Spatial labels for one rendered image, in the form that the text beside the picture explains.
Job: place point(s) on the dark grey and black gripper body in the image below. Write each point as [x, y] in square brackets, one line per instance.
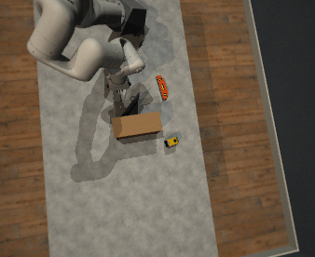
[112, 86]

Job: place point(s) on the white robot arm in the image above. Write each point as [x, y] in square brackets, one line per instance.
[56, 27]

